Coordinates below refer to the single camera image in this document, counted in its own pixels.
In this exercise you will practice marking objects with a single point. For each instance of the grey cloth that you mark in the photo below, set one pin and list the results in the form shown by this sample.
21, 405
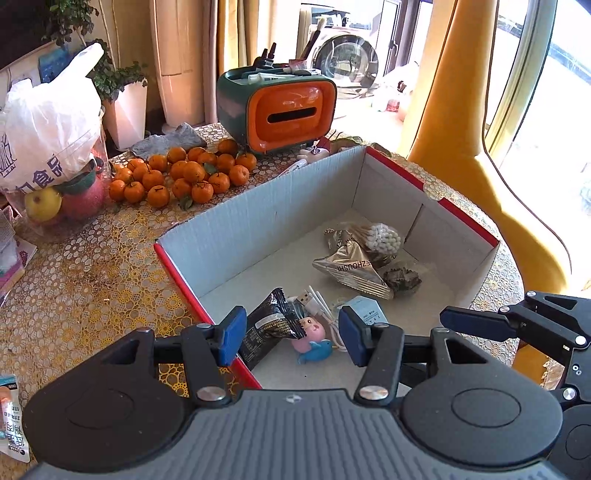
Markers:
183, 136

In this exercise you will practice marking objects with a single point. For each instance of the lip balm blister pack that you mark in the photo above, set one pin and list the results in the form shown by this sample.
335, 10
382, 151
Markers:
13, 441

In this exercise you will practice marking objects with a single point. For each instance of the potted green plant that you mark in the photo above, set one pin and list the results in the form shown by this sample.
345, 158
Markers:
123, 90

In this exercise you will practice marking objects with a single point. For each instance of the green patterned cloth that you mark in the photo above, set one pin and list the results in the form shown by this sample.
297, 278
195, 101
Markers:
337, 141

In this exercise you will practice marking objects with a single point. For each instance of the blue white small box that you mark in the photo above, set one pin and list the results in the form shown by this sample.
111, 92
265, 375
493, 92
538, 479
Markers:
368, 309

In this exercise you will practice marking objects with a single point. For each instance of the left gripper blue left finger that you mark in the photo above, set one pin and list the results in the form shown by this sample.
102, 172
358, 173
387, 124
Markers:
205, 348

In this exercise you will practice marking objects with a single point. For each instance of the pink pig toy figure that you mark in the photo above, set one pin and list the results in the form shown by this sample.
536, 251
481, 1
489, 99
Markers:
314, 346

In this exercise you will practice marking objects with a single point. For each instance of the silver foil snack bag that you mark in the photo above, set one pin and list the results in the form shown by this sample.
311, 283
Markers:
349, 264

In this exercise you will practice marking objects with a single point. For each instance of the yellow apple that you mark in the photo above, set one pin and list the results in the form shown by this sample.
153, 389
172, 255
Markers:
43, 205

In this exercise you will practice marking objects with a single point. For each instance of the red apple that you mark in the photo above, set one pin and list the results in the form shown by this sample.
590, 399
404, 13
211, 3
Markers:
84, 205

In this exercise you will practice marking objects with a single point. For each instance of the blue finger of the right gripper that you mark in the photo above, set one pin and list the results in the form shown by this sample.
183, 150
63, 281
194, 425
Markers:
483, 324

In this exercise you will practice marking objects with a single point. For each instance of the dark tea packet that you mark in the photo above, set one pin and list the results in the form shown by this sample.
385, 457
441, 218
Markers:
401, 279

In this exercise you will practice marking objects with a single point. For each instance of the pile of mandarins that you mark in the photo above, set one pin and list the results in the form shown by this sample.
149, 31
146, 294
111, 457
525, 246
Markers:
189, 175

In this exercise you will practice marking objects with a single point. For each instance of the red cardboard box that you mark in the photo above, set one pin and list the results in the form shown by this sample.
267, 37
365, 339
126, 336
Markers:
354, 229

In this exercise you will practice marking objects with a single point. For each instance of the orange giraffe-shaped chair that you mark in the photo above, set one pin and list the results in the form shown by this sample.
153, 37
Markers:
444, 133

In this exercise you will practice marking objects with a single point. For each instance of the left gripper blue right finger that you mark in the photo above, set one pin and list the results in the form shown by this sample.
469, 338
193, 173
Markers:
378, 349

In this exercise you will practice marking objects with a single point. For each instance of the bag of white balls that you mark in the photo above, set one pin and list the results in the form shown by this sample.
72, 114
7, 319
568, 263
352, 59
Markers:
383, 239

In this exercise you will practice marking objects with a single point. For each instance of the orange green tissue box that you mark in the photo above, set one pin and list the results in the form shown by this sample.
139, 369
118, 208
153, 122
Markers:
272, 109

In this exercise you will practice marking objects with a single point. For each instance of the black snack packet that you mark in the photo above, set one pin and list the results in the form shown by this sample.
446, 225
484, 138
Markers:
273, 320

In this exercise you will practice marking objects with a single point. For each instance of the white plastic bag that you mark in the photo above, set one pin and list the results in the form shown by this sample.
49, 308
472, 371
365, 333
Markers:
48, 131

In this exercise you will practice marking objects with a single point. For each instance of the white front-load washing machine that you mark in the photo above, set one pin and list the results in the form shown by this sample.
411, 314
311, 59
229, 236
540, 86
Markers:
354, 43

